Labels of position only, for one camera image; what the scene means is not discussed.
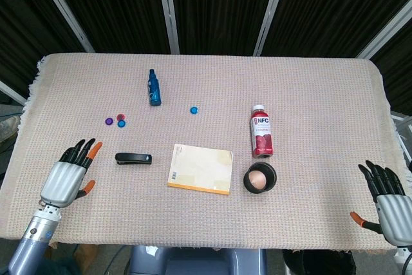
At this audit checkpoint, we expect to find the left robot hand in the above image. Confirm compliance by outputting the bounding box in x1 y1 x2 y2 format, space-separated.
39 138 103 209

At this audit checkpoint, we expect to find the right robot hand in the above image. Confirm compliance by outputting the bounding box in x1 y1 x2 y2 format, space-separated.
350 159 412 245

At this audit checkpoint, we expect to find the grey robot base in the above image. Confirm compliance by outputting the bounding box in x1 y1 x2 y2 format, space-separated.
128 244 268 275

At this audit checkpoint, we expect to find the black stapler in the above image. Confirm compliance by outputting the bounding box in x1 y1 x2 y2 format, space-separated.
115 152 153 166

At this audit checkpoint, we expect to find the yellow book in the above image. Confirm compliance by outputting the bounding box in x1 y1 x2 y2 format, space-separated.
167 143 234 196

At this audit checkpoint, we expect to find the black cup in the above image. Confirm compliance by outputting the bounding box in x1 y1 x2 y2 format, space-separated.
243 162 278 195

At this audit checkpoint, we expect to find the blue bottle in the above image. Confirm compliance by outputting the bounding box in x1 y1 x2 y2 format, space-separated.
148 68 162 107

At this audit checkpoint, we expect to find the beige egg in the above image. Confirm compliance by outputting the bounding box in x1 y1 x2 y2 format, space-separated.
246 169 268 190

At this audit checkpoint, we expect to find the beige woven tablecloth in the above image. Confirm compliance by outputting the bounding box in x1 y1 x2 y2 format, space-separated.
0 52 412 252

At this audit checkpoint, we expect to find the red NFC juice bottle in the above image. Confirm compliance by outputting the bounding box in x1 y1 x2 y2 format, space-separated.
250 104 275 159

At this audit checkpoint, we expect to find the white partition frame post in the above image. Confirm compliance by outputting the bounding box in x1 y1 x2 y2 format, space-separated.
252 0 292 57
31 0 95 53
355 0 412 60
155 0 180 54

